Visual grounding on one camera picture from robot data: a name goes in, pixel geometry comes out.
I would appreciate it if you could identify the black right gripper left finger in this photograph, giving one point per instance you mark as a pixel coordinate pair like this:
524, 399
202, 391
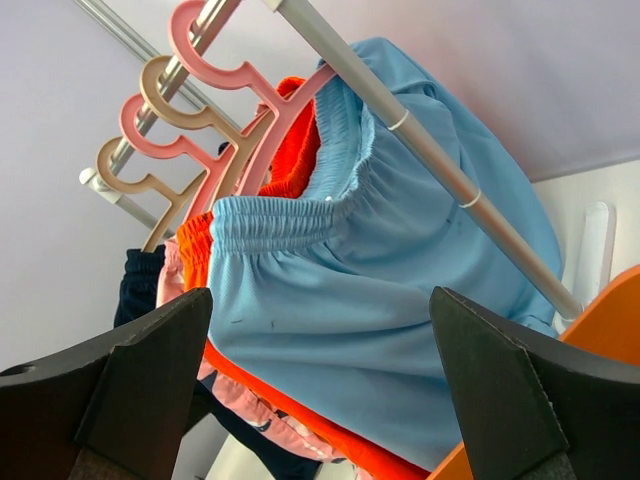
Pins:
112, 407

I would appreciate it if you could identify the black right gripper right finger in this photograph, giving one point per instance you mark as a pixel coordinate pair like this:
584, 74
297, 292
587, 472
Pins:
525, 395

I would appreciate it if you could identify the light blue shorts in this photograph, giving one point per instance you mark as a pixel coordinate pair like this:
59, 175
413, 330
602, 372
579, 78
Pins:
398, 235

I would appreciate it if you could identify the navy blue shorts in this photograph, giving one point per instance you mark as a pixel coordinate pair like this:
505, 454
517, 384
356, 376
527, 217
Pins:
137, 297

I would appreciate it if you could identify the pink patterned shorts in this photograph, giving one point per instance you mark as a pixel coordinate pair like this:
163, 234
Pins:
271, 423

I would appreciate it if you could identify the orange shorts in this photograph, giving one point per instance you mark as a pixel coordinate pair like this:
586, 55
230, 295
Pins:
295, 155

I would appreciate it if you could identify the orange plastic basket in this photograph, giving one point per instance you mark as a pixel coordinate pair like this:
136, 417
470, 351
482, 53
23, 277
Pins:
600, 320

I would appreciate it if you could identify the silver clothes rack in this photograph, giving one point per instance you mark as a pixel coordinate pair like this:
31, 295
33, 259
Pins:
595, 249

